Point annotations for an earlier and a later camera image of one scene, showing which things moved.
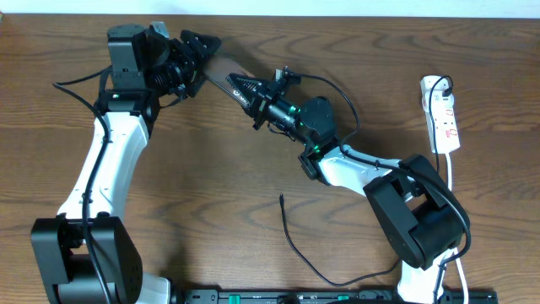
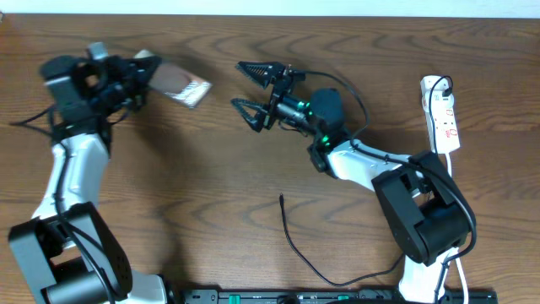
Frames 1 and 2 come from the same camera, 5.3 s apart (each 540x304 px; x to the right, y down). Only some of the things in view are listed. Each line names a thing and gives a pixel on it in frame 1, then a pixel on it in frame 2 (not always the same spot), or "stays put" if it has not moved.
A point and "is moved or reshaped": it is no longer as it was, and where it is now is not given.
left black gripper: [193, 62] → [127, 72]
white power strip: [444, 137] stays put
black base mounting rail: [329, 296] stays put
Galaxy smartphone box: [217, 68] is moved or reshaped
